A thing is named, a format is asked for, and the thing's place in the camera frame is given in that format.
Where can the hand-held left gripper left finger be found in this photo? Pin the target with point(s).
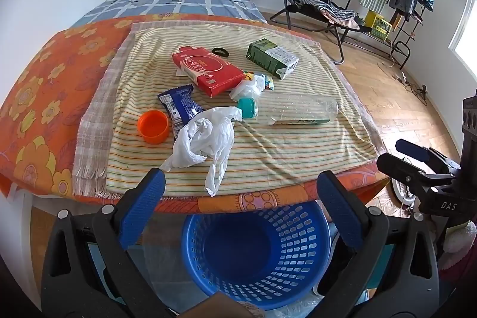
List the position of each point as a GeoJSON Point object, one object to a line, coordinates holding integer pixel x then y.
{"type": "Point", "coordinates": [143, 206]}

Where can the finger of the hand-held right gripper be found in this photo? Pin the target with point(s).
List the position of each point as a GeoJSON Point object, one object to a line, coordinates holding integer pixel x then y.
{"type": "Point", "coordinates": [411, 149]}
{"type": "Point", "coordinates": [398, 167]}

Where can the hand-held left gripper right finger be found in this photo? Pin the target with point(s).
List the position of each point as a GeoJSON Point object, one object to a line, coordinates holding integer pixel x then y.
{"type": "Point", "coordinates": [343, 213]}

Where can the orange plastic cup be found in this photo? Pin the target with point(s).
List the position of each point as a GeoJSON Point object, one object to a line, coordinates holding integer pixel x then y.
{"type": "Point", "coordinates": [152, 133]}

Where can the white plastic bag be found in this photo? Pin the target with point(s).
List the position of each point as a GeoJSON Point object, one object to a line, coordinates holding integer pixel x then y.
{"type": "Point", "coordinates": [201, 139]}

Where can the blue plastic basket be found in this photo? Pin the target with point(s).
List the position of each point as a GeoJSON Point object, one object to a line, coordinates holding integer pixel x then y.
{"type": "Point", "coordinates": [238, 254]}

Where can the blue snack packet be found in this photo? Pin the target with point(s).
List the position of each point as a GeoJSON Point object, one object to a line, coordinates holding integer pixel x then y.
{"type": "Point", "coordinates": [179, 105]}

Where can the clear plastic bottle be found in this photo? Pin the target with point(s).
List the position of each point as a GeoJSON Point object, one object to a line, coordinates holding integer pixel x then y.
{"type": "Point", "coordinates": [298, 107]}

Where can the red cardboard box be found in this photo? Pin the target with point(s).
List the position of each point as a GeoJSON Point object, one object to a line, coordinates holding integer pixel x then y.
{"type": "Point", "coordinates": [208, 70]}

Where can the colourful patterned packet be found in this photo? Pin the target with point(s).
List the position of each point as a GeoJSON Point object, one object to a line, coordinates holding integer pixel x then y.
{"type": "Point", "coordinates": [266, 81]}

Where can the small clear plastic wrapper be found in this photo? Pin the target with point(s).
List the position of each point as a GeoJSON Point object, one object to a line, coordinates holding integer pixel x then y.
{"type": "Point", "coordinates": [246, 89]}

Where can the green drink carton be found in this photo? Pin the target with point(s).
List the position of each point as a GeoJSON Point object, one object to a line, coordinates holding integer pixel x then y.
{"type": "Point", "coordinates": [264, 55]}

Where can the white curved object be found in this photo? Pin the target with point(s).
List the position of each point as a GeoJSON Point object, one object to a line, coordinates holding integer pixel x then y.
{"type": "Point", "coordinates": [402, 197]}

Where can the striped yellow towel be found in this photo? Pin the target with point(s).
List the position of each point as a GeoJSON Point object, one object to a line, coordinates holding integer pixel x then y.
{"type": "Point", "coordinates": [298, 146]}

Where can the black clothes rack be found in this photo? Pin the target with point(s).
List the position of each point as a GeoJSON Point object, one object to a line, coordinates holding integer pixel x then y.
{"type": "Point", "coordinates": [406, 51]}

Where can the window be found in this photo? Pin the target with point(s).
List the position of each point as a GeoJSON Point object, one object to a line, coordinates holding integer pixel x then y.
{"type": "Point", "coordinates": [467, 35]}

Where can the yellow plastic crate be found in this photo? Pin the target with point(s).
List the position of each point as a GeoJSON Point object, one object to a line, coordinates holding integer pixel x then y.
{"type": "Point", "coordinates": [376, 25]}

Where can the orange floral blanket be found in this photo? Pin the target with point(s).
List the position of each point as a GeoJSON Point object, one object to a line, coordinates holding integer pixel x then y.
{"type": "Point", "coordinates": [44, 90]}

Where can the striped cloth on chair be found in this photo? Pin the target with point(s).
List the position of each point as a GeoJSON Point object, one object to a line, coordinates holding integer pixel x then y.
{"type": "Point", "coordinates": [320, 5]}

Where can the blue plaid bed sheet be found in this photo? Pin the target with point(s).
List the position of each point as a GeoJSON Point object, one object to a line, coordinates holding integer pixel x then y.
{"type": "Point", "coordinates": [167, 1]}

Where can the white bed frame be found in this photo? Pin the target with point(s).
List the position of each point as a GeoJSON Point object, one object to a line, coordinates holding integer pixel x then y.
{"type": "Point", "coordinates": [22, 197]}

